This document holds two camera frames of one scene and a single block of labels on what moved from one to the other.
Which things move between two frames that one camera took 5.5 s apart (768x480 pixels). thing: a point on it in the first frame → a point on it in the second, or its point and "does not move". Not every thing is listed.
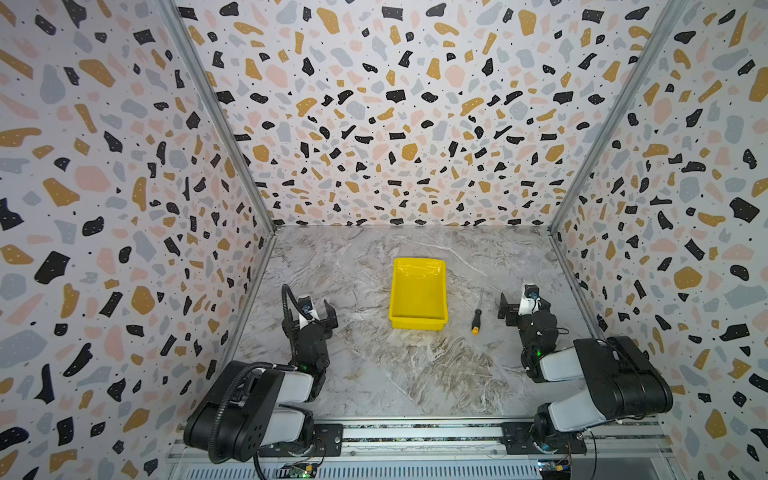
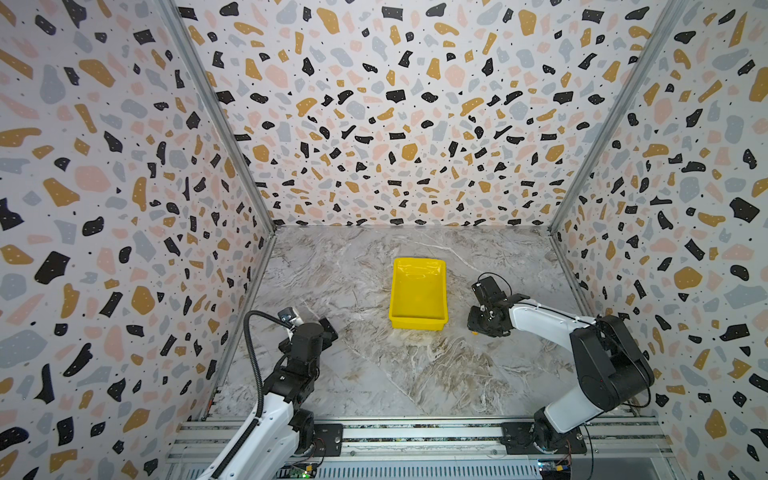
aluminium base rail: (634, 451) does not move
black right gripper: (525, 317) → (483, 315)
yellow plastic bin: (418, 294) does not move
